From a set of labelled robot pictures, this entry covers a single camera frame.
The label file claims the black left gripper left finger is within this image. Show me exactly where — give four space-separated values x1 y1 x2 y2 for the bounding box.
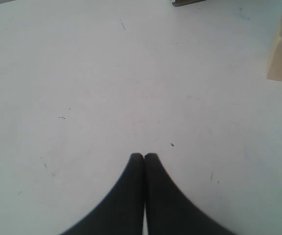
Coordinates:
63 153 144 235

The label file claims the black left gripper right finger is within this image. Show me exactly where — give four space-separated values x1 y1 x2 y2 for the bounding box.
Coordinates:
143 153 233 235

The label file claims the printed cardboard box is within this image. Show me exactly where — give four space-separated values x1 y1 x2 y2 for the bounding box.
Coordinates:
171 0 205 7

